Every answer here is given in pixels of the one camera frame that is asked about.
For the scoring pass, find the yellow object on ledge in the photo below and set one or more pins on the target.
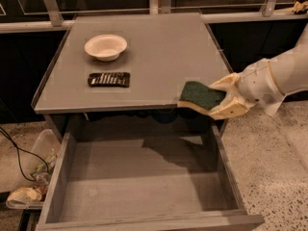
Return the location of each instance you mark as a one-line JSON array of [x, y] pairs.
[[298, 8]]

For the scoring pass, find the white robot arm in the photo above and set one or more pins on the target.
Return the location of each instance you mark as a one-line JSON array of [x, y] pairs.
[[290, 68]]

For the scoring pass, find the open grey top drawer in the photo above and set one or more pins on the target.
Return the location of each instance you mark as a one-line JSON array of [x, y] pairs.
[[146, 181]]

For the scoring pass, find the grey drawer cabinet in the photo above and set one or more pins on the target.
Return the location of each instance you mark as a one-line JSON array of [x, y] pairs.
[[164, 52]]

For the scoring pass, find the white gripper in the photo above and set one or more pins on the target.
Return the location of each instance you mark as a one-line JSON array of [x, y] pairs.
[[256, 84]]

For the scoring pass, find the white paper bowl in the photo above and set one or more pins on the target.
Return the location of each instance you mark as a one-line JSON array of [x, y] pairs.
[[105, 48]]

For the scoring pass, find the clear plastic trash bin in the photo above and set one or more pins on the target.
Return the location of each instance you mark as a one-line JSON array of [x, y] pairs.
[[30, 187]]

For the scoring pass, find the green and yellow sponge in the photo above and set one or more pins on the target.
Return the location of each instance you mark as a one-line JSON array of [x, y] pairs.
[[199, 97]]

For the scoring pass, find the black snack bag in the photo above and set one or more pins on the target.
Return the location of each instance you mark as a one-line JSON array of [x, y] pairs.
[[109, 79]]

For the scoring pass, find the metal railing frame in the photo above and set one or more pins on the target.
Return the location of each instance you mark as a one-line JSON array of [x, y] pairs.
[[20, 16]]

